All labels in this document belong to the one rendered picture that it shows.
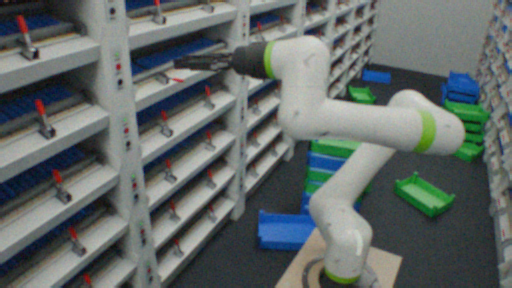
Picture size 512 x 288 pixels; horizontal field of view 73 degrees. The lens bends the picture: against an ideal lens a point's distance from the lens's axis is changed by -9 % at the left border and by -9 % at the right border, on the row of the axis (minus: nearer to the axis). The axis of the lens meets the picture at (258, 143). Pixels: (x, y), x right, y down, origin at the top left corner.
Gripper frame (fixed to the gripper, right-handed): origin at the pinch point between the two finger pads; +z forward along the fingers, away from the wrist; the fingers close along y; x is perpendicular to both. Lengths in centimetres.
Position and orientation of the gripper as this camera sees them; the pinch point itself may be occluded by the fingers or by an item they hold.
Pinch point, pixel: (188, 62)
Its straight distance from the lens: 106.0
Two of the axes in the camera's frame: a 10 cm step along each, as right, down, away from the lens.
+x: 1.2, 9.1, 3.9
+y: -4.7, 4.0, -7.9
